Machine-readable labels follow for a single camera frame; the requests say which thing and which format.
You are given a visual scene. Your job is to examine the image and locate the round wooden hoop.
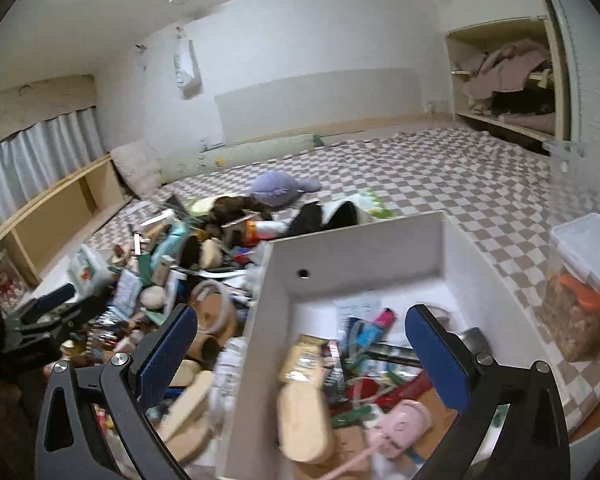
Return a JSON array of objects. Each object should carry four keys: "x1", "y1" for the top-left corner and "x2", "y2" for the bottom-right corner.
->
[{"x1": 189, "y1": 280, "x2": 235, "y2": 335}]

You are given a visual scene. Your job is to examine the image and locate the purple plush toy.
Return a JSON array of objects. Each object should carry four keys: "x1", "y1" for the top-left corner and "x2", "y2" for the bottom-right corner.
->
[{"x1": 250, "y1": 170, "x2": 322, "y2": 209}]

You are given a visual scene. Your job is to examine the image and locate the grey metal bowl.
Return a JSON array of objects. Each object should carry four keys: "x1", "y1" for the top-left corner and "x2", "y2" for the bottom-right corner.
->
[{"x1": 457, "y1": 327, "x2": 492, "y2": 360}]

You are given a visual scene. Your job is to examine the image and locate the yellow snack packet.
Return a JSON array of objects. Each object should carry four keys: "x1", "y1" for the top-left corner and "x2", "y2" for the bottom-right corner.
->
[{"x1": 278, "y1": 334, "x2": 328, "y2": 389}]

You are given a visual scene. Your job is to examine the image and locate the grey curtain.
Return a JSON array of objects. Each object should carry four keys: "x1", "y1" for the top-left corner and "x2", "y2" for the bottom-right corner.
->
[{"x1": 0, "y1": 107, "x2": 105, "y2": 225}]

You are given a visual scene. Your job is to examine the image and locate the wall air conditioner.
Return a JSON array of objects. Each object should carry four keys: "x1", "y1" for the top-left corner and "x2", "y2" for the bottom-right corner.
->
[{"x1": 173, "y1": 27, "x2": 201, "y2": 96}]

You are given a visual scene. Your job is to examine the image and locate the black white plush toy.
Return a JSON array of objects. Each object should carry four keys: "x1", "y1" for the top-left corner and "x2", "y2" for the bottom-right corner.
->
[{"x1": 285, "y1": 200, "x2": 367, "y2": 236}]

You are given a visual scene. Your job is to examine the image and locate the oval wooden board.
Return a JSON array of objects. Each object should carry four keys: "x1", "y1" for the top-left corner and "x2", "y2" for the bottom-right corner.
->
[{"x1": 276, "y1": 382, "x2": 335, "y2": 465}]

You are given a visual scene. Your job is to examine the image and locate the beige pillow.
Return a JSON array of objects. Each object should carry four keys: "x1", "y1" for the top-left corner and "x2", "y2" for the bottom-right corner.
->
[{"x1": 110, "y1": 139, "x2": 161, "y2": 198}]

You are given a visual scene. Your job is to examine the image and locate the clear plastic snack container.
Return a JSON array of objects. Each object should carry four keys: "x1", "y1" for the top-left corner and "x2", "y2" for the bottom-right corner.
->
[{"x1": 536, "y1": 212, "x2": 600, "y2": 362}]

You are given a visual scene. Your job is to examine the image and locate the white storage box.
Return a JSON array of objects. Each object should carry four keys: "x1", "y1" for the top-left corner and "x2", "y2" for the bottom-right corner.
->
[{"x1": 215, "y1": 212, "x2": 550, "y2": 479}]

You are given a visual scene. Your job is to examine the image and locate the wooden low shelf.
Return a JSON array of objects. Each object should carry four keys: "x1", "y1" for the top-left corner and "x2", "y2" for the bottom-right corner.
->
[{"x1": 0, "y1": 155, "x2": 130, "y2": 286}]

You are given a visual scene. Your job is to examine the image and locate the closet shelf with clothes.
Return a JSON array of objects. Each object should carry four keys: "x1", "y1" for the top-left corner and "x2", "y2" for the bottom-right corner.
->
[{"x1": 445, "y1": 16, "x2": 571, "y2": 143}]

